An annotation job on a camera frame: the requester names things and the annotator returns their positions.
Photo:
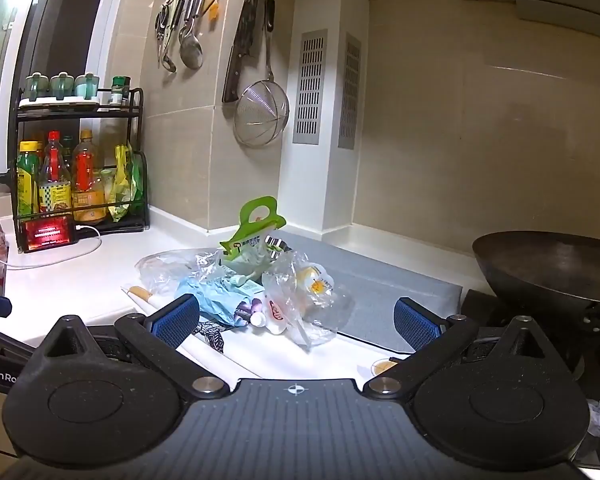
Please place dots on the green capped spice bottle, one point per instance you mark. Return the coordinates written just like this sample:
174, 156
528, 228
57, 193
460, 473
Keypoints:
120, 91

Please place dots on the purple white wrapper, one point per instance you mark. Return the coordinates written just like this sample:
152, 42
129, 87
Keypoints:
247, 310

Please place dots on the black patterned paper scrap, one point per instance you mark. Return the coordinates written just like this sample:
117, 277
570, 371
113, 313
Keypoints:
209, 337

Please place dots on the phone with red screen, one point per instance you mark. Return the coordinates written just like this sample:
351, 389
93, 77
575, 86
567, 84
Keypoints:
49, 234

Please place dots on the small tan cylinder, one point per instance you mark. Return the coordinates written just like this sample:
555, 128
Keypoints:
141, 291

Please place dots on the red capped sauce bottle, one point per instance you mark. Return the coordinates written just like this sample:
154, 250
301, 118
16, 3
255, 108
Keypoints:
55, 180

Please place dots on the hanging steel spoon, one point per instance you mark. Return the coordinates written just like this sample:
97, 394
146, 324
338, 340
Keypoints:
191, 50

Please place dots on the green lidded condiment jar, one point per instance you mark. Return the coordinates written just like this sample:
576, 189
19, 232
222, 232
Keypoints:
87, 85
61, 85
36, 86

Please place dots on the steel mesh strainer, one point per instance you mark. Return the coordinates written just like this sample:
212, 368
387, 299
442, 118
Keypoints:
260, 115

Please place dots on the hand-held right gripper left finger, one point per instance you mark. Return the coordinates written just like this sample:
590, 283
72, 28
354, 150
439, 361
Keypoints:
176, 317

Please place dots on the green yellow seasoning packets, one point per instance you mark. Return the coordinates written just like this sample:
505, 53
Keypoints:
125, 185

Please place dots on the hanging kitchen scissors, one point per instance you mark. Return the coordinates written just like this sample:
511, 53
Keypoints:
161, 30

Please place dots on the hanging steel ladle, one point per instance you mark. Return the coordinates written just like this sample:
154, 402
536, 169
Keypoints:
170, 60

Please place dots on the grey counter mat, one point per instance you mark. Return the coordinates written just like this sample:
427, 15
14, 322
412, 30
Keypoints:
380, 290

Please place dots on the grey wall vent grille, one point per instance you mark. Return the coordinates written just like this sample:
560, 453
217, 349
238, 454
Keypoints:
310, 87

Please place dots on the black wok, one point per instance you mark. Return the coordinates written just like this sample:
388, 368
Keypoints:
540, 270

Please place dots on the crumpled clear plastic bag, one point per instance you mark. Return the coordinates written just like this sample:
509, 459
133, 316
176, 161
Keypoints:
325, 320
165, 270

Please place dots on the black two-tier spice rack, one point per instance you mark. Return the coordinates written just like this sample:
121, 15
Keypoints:
13, 170

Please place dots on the clear milk pouch yellow faces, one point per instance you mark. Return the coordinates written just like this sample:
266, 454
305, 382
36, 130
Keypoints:
316, 285

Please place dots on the white condiment jar tray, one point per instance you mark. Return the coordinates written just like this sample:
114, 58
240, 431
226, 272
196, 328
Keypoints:
55, 104

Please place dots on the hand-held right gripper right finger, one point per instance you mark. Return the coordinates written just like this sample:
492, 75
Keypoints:
416, 322

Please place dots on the yellow capped green bottle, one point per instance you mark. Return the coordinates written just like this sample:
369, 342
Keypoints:
27, 180

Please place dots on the small sauce cup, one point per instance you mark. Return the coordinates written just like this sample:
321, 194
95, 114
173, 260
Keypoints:
382, 367

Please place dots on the window frame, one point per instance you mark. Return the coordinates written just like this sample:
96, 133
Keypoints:
40, 35

